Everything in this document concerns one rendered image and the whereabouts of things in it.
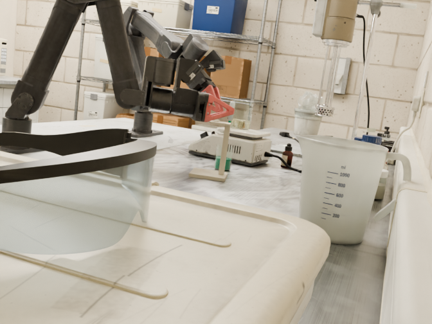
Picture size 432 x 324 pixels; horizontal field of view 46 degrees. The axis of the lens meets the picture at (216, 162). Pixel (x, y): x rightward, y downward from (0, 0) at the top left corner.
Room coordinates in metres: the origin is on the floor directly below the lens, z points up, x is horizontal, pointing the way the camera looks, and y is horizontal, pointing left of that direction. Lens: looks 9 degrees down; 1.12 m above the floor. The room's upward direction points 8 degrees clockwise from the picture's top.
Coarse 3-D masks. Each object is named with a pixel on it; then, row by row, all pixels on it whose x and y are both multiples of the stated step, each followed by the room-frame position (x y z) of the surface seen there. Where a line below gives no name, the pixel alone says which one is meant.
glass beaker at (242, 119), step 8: (240, 104) 1.38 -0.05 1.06; (248, 104) 1.38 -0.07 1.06; (240, 112) 1.38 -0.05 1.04; (248, 112) 1.38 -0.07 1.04; (232, 120) 1.39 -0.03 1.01; (240, 120) 1.38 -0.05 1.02; (248, 120) 1.39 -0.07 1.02; (232, 128) 1.38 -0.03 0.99; (240, 128) 1.38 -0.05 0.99; (248, 128) 1.39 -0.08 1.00
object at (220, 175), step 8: (216, 120) 1.12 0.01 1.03; (224, 128) 1.12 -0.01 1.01; (224, 136) 1.12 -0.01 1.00; (224, 144) 1.12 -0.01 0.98; (224, 152) 1.12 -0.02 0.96; (224, 160) 1.12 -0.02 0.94; (200, 168) 1.16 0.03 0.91; (224, 168) 1.13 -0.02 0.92; (192, 176) 1.09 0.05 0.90; (200, 176) 1.09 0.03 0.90; (208, 176) 1.09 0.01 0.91; (216, 176) 1.10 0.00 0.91; (224, 176) 1.11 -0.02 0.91
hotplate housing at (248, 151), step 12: (192, 144) 1.40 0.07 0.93; (204, 144) 1.38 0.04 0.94; (216, 144) 1.37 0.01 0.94; (228, 144) 1.35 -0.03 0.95; (240, 144) 1.34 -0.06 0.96; (252, 144) 1.32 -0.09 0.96; (264, 144) 1.38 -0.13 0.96; (240, 156) 1.34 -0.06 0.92; (252, 156) 1.33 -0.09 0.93; (264, 156) 1.40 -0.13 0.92
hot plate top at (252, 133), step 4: (220, 128) 1.37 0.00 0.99; (232, 132) 1.36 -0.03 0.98; (236, 132) 1.35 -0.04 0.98; (240, 132) 1.35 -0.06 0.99; (244, 132) 1.34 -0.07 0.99; (248, 132) 1.35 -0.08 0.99; (252, 132) 1.37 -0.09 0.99; (256, 132) 1.38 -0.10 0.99; (260, 132) 1.40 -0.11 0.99; (264, 132) 1.41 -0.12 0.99; (268, 132) 1.43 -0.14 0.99; (248, 136) 1.34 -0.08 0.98; (252, 136) 1.33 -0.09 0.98; (256, 136) 1.33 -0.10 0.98; (260, 136) 1.36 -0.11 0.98; (264, 136) 1.39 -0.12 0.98
